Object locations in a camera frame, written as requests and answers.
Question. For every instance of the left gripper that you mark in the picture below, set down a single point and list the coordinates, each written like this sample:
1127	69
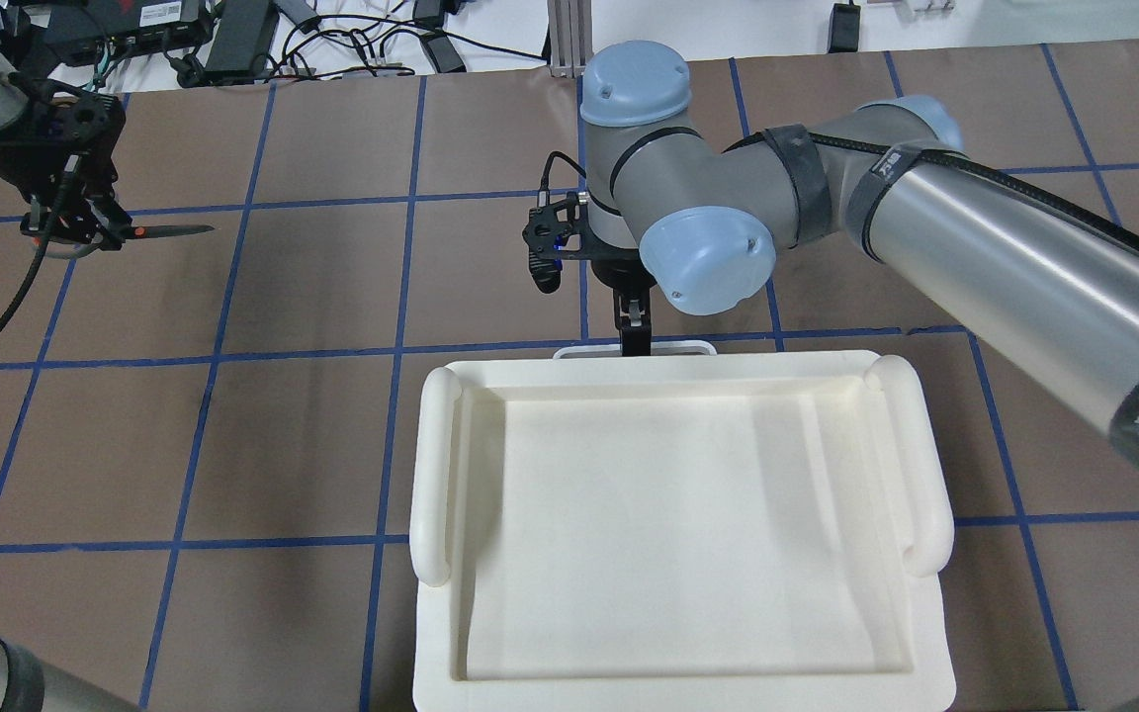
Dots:
33	166

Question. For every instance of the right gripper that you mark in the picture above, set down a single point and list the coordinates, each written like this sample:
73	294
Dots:
626	279

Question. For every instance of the white drawer handle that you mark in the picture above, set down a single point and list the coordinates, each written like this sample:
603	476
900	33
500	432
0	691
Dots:
688	347

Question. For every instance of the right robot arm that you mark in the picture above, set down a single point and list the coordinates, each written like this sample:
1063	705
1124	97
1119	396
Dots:
1049	284

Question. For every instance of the white plastic tray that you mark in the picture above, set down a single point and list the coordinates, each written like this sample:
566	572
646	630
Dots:
741	532

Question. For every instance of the black power adapter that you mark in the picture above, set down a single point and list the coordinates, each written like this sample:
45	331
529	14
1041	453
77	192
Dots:
844	28

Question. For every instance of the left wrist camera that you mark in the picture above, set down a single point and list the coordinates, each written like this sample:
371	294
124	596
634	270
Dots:
35	149

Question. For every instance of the aluminium frame post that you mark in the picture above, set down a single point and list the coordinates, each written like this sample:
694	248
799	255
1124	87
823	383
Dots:
569	37

